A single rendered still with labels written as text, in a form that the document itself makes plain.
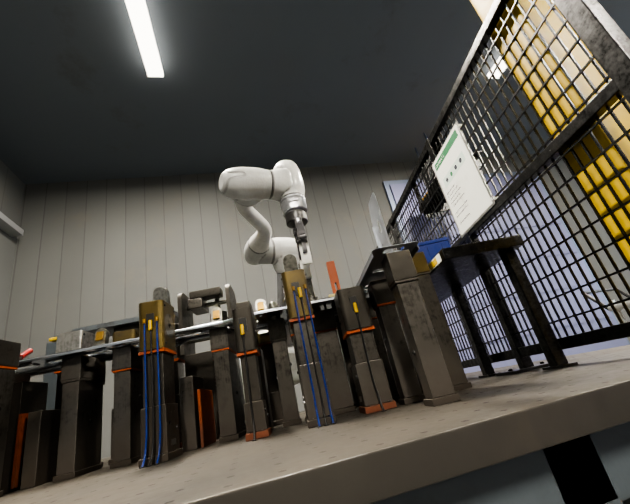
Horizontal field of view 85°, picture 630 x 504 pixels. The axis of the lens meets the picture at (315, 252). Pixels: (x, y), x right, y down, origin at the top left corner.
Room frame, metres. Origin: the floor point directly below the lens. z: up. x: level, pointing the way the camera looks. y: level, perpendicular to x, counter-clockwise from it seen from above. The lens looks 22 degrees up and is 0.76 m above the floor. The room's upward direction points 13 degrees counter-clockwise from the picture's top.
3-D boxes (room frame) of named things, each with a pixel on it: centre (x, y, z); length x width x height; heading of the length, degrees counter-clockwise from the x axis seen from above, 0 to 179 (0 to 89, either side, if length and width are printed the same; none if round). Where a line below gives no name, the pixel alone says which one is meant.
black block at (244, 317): (0.83, 0.21, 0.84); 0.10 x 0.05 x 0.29; 7
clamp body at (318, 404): (0.81, 0.07, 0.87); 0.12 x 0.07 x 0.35; 7
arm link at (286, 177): (1.03, 0.05, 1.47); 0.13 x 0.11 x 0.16; 117
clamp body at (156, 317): (0.80, 0.42, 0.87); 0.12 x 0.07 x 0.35; 7
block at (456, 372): (0.94, -0.25, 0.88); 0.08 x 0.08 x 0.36; 7
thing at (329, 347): (1.04, 0.02, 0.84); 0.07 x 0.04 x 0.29; 97
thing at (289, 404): (1.02, 0.16, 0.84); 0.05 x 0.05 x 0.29; 7
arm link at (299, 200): (1.03, 0.04, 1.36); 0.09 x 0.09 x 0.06
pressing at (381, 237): (1.05, -0.23, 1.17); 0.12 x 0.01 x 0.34; 7
